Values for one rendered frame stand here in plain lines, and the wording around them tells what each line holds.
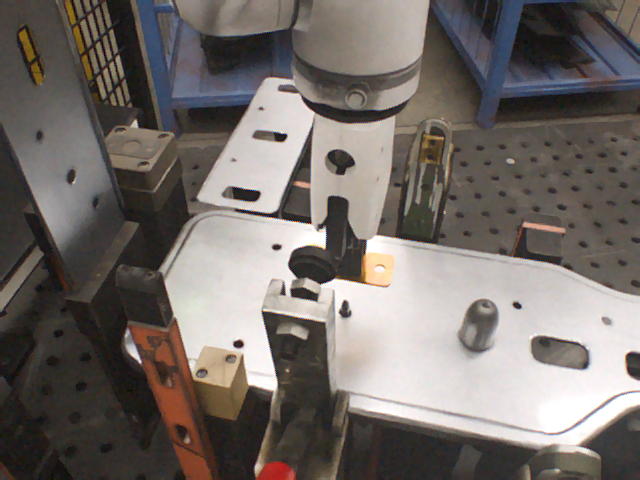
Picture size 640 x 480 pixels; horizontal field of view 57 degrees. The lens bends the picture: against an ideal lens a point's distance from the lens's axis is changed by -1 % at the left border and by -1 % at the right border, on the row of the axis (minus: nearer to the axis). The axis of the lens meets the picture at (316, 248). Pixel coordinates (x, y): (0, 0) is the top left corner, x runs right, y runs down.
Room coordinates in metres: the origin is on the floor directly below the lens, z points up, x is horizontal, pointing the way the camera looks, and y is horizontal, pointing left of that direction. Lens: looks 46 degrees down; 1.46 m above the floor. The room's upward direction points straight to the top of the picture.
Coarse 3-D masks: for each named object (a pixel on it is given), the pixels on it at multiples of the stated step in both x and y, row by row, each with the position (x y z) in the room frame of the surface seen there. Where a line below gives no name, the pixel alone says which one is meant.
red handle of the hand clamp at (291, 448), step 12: (300, 408) 0.21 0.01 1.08; (312, 408) 0.21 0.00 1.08; (300, 420) 0.20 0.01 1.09; (312, 420) 0.20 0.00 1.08; (288, 432) 0.18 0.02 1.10; (300, 432) 0.19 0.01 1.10; (288, 444) 0.17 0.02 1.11; (300, 444) 0.17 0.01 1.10; (276, 456) 0.16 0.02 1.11; (288, 456) 0.16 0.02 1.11; (300, 456) 0.17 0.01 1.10; (264, 468) 0.15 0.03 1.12; (276, 468) 0.15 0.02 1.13; (288, 468) 0.15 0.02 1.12
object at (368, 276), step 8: (368, 256) 0.37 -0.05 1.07; (376, 256) 0.37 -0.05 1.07; (384, 256) 0.37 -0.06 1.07; (392, 256) 0.37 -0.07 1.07; (368, 264) 0.36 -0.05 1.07; (376, 264) 0.36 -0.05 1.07; (384, 264) 0.36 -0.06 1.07; (392, 264) 0.36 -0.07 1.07; (368, 272) 0.35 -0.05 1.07; (376, 272) 0.35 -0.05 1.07; (384, 272) 0.35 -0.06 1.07; (392, 272) 0.35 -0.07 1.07; (344, 280) 0.34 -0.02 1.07; (352, 280) 0.34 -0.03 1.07; (360, 280) 0.34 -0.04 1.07; (368, 280) 0.34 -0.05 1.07; (376, 280) 0.34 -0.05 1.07; (384, 280) 0.34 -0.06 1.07
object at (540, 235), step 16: (528, 224) 0.50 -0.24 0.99; (544, 224) 0.50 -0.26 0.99; (560, 224) 0.50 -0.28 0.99; (528, 240) 0.47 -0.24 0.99; (544, 240) 0.47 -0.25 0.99; (560, 240) 0.47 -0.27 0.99; (512, 256) 0.49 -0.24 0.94; (528, 256) 0.45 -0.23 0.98; (544, 256) 0.45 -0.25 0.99; (560, 256) 0.45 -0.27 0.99; (512, 304) 0.45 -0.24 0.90
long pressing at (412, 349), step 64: (192, 256) 0.44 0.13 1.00; (256, 256) 0.44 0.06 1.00; (448, 256) 0.44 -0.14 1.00; (192, 320) 0.35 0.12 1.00; (256, 320) 0.35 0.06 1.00; (384, 320) 0.35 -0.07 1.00; (448, 320) 0.35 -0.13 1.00; (512, 320) 0.35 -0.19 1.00; (576, 320) 0.35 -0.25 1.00; (256, 384) 0.28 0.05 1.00; (384, 384) 0.28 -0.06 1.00; (448, 384) 0.28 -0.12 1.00; (512, 384) 0.28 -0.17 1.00; (576, 384) 0.28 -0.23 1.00; (512, 448) 0.22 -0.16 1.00
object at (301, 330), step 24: (288, 264) 0.23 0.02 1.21; (312, 264) 0.23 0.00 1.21; (336, 264) 0.23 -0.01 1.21; (312, 288) 0.21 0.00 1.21; (264, 312) 0.20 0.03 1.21; (288, 312) 0.19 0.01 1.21; (312, 312) 0.19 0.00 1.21; (288, 336) 0.19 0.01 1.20; (312, 336) 0.19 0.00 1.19; (288, 360) 0.20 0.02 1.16; (312, 360) 0.20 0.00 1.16; (336, 360) 0.22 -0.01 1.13; (288, 384) 0.21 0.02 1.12; (312, 384) 0.20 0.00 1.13; (336, 384) 0.22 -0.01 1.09; (288, 408) 0.22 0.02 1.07
